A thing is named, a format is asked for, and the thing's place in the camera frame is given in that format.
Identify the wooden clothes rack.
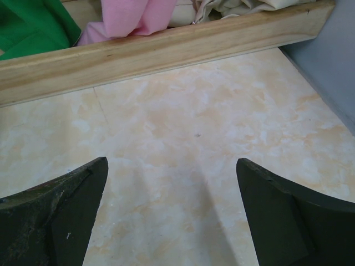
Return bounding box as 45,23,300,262
1,1,335,107

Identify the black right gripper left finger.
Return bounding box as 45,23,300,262
1,157,108,265

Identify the beige cloth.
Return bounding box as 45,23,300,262
168,0,309,28

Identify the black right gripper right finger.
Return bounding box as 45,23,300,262
236,158,354,265

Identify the green tank top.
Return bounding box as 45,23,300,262
1,0,82,60

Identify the pink shirt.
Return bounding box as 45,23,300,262
77,0,176,46

